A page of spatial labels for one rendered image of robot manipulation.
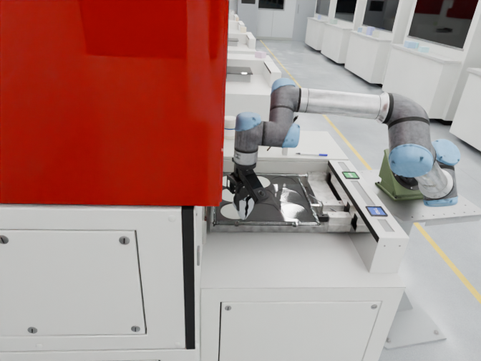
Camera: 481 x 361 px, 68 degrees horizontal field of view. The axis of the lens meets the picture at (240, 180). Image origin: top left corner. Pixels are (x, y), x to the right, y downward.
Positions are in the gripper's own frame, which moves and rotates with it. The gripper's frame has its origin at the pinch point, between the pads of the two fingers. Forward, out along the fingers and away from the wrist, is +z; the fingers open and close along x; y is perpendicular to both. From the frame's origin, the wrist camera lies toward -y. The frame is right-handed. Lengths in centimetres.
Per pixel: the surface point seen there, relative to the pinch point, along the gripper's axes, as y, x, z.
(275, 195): 8.7, -20.2, 1.4
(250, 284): -18.9, 10.1, 9.3
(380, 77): 369, -576, 71
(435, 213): -24, -80, 9
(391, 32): 370, -580, -13
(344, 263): -26.9, -21.9, 9.3
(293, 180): 14.9, -34.6, 1.3
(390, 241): -35.7, -28.8, -3.3
